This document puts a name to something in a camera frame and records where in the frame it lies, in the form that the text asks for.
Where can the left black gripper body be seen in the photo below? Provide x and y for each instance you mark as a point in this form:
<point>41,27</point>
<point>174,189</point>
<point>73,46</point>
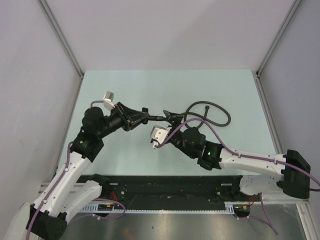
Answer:
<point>118,119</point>

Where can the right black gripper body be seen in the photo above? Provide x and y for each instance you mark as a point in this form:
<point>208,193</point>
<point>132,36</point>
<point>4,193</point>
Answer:
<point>177,140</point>

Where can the black T-shaped connector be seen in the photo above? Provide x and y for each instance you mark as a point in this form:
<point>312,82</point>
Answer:
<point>149,117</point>

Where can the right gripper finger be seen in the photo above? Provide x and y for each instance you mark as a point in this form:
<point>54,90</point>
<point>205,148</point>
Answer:
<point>172,116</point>
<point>175,122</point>

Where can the aluminium corner post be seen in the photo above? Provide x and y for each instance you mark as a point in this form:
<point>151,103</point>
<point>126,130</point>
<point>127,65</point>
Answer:
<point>279,35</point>
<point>57,30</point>

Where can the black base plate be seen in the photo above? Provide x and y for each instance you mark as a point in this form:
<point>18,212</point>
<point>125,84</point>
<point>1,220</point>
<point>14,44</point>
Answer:
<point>181,194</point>

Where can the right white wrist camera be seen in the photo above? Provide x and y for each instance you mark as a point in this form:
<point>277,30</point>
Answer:
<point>158,135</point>

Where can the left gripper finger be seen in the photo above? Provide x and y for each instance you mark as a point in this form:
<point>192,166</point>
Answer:
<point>128,113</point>
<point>132,124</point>

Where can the left aluminium corner post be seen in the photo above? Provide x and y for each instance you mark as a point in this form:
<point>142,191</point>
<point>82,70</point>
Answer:
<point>57,30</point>

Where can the right aluminium corner post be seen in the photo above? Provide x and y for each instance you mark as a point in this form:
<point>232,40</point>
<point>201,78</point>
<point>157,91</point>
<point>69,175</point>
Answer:
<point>279,35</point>

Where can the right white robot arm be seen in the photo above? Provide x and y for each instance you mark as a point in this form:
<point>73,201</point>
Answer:
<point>289,172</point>

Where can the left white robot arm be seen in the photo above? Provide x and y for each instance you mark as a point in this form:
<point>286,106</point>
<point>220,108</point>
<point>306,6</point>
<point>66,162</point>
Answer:
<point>51,212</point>

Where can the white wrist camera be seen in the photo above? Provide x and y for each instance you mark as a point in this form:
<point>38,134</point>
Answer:
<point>158,135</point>
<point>108,100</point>

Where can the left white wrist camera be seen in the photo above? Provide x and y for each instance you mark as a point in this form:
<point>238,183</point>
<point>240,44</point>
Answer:
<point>108,100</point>

